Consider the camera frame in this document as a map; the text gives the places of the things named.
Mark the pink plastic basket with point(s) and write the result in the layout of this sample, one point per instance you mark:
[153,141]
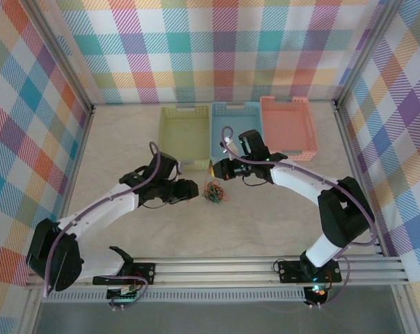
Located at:
[286,125]

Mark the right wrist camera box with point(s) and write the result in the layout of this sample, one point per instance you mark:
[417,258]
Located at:
[228,146]

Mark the aluminium frame post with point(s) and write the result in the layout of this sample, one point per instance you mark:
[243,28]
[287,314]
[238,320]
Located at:
[363,45]
[60,52]

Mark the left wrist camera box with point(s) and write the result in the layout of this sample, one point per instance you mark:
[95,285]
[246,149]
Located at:
[182,166]

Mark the aluminium right frame post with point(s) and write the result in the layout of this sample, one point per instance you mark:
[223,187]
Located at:
[363,45]

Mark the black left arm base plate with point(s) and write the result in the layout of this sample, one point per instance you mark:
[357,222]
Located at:
[147,273]

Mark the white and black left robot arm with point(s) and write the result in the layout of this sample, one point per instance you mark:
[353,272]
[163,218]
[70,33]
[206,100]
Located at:
[101,212]

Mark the controller board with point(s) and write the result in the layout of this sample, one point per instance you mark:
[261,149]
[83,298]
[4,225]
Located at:
[122,294]
[316,290]

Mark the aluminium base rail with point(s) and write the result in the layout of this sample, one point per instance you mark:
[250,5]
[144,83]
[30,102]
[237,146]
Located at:
[213,273]

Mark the green plastic basket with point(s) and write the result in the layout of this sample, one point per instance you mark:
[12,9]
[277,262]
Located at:
[183,135]

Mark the right controller board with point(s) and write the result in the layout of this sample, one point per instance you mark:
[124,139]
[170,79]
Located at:
[316,290]

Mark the aluminium left frame post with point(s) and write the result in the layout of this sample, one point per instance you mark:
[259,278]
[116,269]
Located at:
[60,52]

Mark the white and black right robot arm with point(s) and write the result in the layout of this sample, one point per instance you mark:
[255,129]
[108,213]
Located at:
[300,181]

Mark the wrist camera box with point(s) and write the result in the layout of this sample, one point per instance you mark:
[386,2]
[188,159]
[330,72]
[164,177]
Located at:
[228,146]
[182,166]

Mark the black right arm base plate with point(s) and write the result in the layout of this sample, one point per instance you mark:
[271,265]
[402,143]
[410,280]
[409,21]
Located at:
[289,271]

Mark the blue plastic basket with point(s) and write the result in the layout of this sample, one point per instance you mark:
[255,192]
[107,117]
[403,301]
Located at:
[234,118]

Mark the left controller board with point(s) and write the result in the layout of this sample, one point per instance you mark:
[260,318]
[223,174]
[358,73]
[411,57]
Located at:
[122,294]

